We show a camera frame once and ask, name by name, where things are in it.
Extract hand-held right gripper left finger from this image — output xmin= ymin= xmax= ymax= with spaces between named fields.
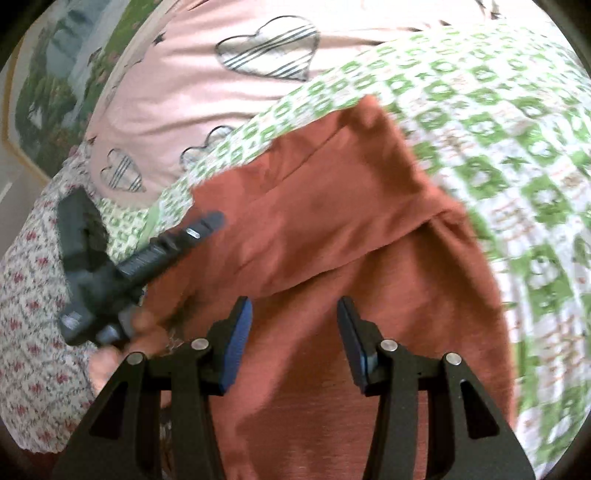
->
xmin=53 ymin=295 xmax=254 ymax=480

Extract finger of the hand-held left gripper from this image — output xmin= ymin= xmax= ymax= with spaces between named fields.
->
xmin=117 ymin=211 xmax=227 ymax=283

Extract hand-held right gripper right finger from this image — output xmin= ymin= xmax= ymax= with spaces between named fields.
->
xmin=336 ymin=296 xmax=536 ymax=480

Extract rust orange sweater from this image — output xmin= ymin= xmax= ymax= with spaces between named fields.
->
xmin=139 ymin=95 xmax=518 ymax=480

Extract person's left hand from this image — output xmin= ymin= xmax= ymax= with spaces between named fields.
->
xmin=90 ymin=305 xmax=195 ymax=394

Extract floral bed sheet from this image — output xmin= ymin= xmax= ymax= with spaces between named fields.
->
xmin=0 ymin=143 xmax=112 ymax=455

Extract pink heart print duvet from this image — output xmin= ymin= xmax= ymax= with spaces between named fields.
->
xmin=85 ymin=0 xmax=509 ymax=206

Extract green checkered blanket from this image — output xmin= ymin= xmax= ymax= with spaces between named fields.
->
xmin=99 ymin=23 xmax=591 ymax=480

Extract landscape wall poster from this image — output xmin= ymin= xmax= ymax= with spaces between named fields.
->
xmin=4 ymin=0 xmax=153 ymax=176

